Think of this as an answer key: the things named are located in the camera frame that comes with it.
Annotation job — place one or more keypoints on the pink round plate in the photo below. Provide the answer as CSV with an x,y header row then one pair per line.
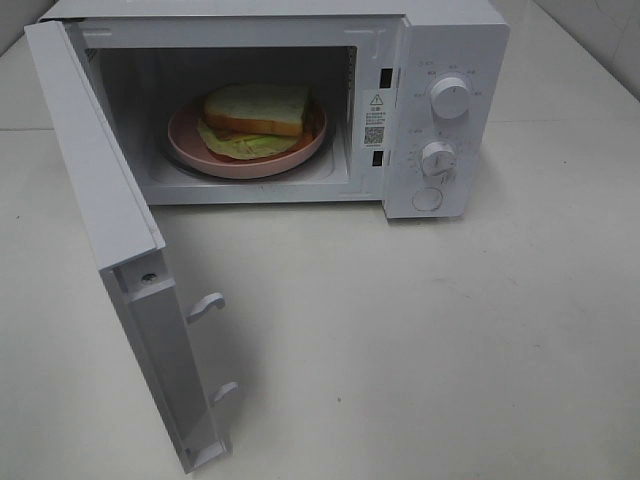
x,y
316,126

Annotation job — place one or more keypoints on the white microwave oven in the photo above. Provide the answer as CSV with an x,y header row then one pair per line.
x,y
152,57

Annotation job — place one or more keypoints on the white microwave knob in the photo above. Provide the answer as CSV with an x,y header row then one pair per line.
x,y
450,97
437,158

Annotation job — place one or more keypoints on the white warning label sticker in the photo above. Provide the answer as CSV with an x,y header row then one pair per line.
x,y
376,106

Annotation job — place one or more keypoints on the white microwave door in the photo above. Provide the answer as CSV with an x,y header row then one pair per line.
x,y
128,246

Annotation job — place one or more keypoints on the white round door button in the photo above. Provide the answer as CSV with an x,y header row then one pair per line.
x,y
428,199

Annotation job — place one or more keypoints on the white lower microwave knob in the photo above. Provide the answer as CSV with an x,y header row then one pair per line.
x,y
437,158

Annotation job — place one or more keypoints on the sandwich with white bread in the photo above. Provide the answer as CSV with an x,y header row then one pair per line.
x,y
246,122

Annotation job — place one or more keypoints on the white upper microwave knob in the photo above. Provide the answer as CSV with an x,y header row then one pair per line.
x,y
450,97

